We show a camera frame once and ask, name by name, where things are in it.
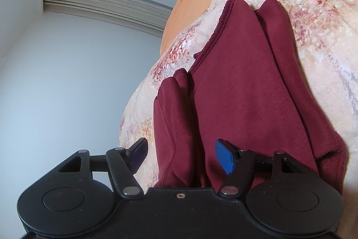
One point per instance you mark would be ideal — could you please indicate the maroon knit garment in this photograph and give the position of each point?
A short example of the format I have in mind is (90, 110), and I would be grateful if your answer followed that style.
(246, 93)

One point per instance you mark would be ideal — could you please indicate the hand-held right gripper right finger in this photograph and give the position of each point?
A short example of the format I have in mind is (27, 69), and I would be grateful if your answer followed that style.
(226, 155)

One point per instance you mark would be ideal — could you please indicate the floral blanket with orange border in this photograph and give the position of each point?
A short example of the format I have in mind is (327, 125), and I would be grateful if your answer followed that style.
(321, 31)

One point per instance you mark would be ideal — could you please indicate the beige pleated curtain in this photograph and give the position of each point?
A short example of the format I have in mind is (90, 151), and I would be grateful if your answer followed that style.
(106, 8)

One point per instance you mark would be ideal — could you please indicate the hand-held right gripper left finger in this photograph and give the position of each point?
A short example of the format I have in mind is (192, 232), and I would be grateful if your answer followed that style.
(139, 156)

